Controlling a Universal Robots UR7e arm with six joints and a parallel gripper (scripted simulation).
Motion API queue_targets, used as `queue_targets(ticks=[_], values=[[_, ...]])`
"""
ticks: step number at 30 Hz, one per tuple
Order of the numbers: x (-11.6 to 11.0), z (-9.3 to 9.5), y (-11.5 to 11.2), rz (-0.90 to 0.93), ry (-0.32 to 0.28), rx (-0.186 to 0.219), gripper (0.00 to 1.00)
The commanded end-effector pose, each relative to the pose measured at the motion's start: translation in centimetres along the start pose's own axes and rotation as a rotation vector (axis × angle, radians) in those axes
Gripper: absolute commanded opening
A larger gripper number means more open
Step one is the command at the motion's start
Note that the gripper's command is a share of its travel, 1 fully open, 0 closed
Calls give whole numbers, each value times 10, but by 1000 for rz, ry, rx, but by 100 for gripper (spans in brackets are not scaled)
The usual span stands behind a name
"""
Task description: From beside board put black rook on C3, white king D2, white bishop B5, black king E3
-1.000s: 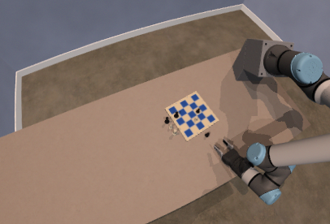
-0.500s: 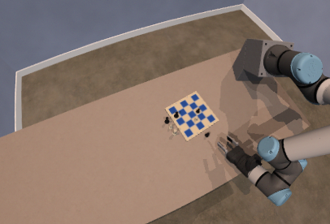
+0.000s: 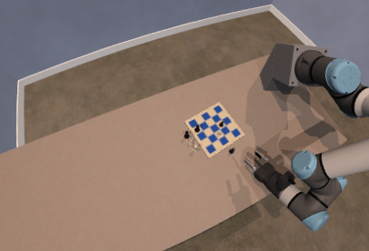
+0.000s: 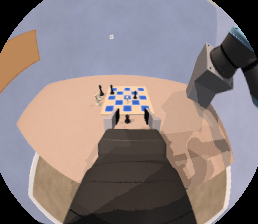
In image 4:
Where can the blue and cream chessboard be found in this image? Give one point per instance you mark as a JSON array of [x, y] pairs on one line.
[[117, 100]]

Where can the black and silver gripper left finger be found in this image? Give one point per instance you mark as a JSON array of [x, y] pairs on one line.
[[112, 120]]

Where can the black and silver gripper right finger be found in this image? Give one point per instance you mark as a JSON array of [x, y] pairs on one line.
[[151, 120]]

